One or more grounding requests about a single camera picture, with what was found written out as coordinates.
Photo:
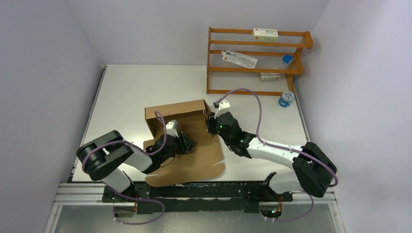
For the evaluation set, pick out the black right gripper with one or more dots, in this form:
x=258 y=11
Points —
x=211 y=122

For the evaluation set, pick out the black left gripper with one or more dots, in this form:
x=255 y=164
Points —
x=186 y=144

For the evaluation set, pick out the brown cardboard box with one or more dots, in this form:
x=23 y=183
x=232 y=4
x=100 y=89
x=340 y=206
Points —
x=194 y=155

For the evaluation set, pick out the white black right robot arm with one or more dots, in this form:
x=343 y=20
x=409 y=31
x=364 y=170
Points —
x=310 y=170

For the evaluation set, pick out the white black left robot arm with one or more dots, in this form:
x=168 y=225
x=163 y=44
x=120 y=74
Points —
x=101 y=157

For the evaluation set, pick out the small grey-white box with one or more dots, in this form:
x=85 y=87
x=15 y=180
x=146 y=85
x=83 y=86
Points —
x=270 y=77

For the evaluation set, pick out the green white box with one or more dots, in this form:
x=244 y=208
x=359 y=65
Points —
x=264 y=35

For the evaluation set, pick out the flat white packet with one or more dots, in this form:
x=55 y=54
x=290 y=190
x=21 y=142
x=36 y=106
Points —
x=239 y=59

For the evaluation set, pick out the blue white round jar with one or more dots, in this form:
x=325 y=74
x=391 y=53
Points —
x=286 y=98

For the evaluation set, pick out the orange wooden shelf rack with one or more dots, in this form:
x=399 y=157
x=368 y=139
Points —
x=222 y=76

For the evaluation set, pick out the small blue block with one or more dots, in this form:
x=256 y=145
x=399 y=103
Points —
x=288 y=59

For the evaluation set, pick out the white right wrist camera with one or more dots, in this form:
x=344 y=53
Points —
x=221 y=107

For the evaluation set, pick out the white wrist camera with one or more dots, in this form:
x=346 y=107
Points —
x=221 y=107
x=171 y=128

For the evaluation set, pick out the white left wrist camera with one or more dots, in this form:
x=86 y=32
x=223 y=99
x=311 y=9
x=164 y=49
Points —
x=171 y=128

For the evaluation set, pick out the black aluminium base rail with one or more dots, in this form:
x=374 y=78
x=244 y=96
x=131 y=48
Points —
x=249 y=197

